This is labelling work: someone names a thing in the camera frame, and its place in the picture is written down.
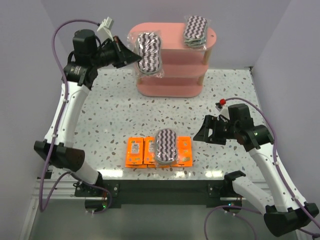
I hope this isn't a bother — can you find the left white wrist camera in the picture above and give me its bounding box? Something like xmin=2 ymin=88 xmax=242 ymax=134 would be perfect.
xmin=96 ymin=16 xmax=114 ymax=42

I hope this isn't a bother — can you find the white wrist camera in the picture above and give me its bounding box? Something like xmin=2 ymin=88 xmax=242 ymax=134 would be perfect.
xmin=215 ymin=98 xmax=230 ymax=119
xmin=96 ymin=16 xmax=114 ymax=42

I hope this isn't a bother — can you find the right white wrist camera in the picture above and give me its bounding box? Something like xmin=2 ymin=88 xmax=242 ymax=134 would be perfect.
xmin=215 ymin=98 xmax=230 ymax=119

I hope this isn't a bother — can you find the orange sponge box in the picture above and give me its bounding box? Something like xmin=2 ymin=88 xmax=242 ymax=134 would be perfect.
xmin=143 ymin=136 xmax=156 ymax=168
xmin=125 ymin=137 xmax=147 ymax=169

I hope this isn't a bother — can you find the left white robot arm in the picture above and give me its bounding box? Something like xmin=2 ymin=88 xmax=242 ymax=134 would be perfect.
xmin=34 ymin=29 xmax=141 ymax=187

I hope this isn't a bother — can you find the orange flat pack right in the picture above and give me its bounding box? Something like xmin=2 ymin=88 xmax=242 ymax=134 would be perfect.
xmin=171 ymin=136 xmax=193 ymax=168

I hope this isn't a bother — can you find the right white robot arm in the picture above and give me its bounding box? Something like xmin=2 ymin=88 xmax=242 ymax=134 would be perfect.
xmin=193 ymin=100 xmax=320 ymax=237

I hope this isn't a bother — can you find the pink three-tier shelf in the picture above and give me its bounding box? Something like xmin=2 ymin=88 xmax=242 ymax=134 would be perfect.
xmin=130 ymin=22 xmax=217 ymax=98

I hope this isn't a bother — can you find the striped sponge pack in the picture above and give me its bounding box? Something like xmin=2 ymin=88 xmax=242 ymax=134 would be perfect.
xmin=127 ymin=30 xmax=164 ymax=79
xmin=154 ymin=128 xmax=178 ymax=166
xmin=182 ymin=15 xmax=211 ymax=50

